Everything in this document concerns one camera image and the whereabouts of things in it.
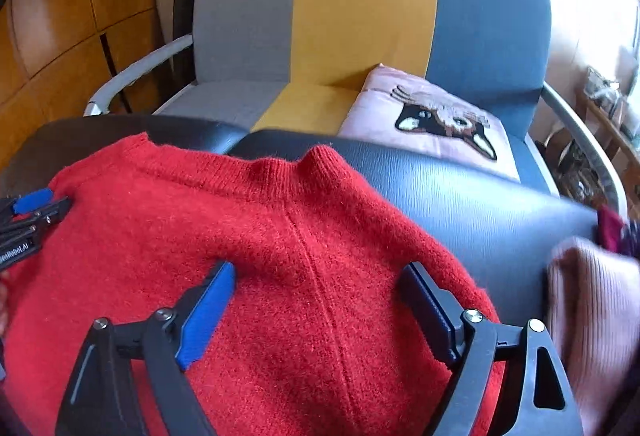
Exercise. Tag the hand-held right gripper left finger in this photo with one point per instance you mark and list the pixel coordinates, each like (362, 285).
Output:
(207, 316)

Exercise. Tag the pink ribbed knit garment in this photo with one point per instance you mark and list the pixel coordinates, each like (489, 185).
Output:
(595, 316)

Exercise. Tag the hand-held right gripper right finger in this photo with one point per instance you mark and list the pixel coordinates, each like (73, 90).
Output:
(430, 316)

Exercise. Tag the red knit sweater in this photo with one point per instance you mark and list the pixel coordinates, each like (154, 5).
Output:
(300, 226)

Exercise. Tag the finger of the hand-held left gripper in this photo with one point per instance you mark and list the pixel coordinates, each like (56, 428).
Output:
(32, 201)
(52, 213)

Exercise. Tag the cluttered wooden shelf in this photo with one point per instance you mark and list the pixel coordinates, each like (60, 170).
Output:
(605, 116)

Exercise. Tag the dark maroon cloth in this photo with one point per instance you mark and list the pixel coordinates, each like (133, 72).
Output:
(610, 226)

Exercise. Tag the white patterned cloth bundle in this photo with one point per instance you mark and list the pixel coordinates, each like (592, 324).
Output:
(380, 111)

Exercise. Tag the black leather ottoman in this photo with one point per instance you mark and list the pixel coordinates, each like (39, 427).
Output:
(475, 196)

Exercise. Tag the wooden wardrobe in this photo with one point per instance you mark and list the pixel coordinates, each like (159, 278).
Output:
(55, 16)

